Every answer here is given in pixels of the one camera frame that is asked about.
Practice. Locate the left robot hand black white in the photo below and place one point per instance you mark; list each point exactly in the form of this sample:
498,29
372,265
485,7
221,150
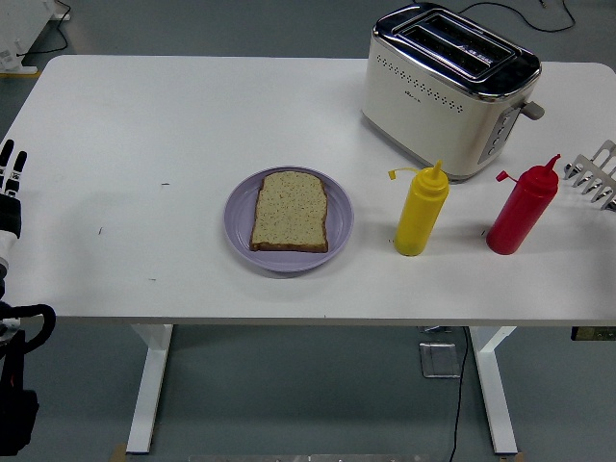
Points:
9,214

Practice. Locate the red squeeze bottle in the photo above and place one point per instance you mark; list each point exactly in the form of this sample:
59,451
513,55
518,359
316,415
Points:
520,216

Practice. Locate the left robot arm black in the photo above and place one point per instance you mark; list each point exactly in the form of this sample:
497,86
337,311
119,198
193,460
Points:
17,394

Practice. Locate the slice of bread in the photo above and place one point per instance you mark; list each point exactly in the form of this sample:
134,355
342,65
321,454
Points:
291,212

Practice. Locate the white equipment housing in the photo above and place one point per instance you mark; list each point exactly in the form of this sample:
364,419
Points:
19,24

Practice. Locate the white table leg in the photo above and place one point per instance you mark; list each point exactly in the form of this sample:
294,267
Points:
495,385
146,385

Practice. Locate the purple round plate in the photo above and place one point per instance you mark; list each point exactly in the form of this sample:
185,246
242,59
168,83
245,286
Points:
341,221

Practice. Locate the yellow squeeze bottle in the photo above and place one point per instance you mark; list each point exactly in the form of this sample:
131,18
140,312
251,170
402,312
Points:
421,212

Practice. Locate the cream and chrome toaster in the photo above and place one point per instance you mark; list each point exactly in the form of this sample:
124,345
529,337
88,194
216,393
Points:
433,110

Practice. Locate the clear floor plate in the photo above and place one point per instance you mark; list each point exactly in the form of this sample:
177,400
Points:
439,361

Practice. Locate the silver toast rack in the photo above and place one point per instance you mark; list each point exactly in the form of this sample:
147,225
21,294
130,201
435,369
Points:
594,171

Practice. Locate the black table control panel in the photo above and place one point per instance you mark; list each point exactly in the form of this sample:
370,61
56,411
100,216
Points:
594,333

